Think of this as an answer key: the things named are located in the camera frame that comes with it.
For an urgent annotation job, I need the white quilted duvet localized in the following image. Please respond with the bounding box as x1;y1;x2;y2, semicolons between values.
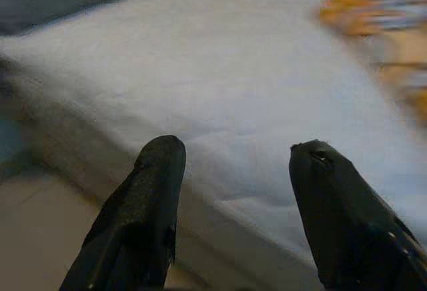
0;0;427;265

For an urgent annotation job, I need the beige mattress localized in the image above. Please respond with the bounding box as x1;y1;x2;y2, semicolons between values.
13;77;321;291

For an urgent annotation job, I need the yellow cartoon print blanket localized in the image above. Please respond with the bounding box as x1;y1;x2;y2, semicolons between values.
315;0;427;128

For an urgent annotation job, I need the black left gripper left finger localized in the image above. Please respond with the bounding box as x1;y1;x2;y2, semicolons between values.
59;134;187;291

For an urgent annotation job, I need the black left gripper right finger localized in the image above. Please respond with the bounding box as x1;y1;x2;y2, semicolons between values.
288;139;427;291

